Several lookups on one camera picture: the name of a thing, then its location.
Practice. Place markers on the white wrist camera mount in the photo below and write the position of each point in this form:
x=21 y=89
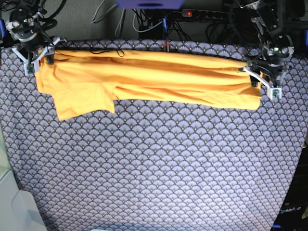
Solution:
x=31 y=63
x=272 y=91

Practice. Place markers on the blue box at top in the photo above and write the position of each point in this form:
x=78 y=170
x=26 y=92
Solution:
x=150 y=4

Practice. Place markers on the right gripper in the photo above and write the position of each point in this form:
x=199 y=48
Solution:
x=29 y=30

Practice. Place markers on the white power strip red switch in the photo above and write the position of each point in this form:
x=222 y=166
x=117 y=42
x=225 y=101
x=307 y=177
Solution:
x=204 y=14

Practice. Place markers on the white plastic bin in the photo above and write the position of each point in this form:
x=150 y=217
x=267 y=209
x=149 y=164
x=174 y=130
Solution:
x=18 y=209

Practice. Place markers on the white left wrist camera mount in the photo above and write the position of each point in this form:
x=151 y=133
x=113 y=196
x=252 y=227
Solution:
x=272 y=91

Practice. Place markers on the blue fan-patterned tablecloth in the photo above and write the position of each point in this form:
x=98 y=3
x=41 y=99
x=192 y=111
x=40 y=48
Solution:
x=154 y=165

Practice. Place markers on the yellow T-shirt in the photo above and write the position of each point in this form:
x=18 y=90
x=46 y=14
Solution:
x=81 y=82

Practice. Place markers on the black OpenArm labelled case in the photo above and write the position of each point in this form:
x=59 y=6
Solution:
x=293 y=215

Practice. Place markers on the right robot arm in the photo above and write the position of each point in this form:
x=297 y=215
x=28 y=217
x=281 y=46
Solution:
x=29 y=6

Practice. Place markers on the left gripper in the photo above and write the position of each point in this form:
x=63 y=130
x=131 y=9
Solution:
x=272 y=62

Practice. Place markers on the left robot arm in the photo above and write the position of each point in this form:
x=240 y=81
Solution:
x=273 y=28

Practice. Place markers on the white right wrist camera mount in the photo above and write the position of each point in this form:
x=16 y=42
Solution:
x=31 y=63

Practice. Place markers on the red black table clamp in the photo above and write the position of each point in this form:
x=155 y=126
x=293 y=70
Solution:
x=167 y=46

